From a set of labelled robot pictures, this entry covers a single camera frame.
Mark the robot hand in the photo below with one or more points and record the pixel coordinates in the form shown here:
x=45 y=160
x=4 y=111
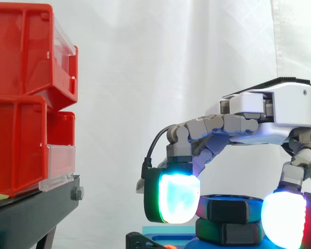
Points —
x=290 y=103

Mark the large black hex nut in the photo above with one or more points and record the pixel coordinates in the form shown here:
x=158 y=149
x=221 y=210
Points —
x=228 y=208
x=228 y=232

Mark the turquoise plate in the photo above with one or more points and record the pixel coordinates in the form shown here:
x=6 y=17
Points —
x=168 y=229

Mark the blue plate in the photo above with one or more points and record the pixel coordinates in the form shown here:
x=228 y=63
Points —
x=171 y=240

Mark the black metal stand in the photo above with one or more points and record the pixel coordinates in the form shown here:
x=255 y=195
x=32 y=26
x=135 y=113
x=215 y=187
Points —
x=41 y=207

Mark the red plastic storage bin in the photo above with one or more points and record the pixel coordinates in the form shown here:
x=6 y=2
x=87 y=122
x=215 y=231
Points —
x=15 y=145
x=20 y=52

